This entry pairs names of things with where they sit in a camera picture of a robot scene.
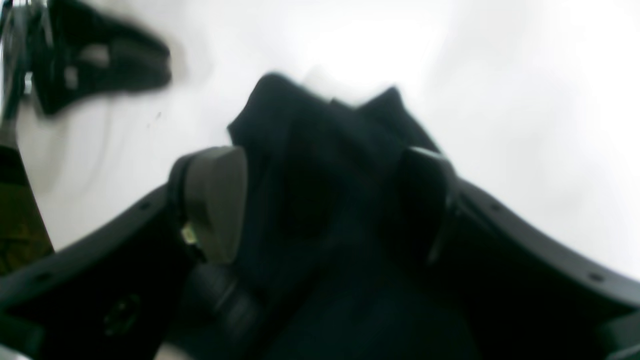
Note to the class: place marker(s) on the black T-shirt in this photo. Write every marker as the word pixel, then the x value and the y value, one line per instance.
pixel 304 237

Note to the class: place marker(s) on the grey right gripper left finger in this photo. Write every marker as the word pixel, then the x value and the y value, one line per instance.
pixel 112 295

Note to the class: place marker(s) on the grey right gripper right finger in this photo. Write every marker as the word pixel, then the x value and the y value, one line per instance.
pixel 524 295

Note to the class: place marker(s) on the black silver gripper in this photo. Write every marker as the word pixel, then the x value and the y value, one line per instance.
pixel 78 52

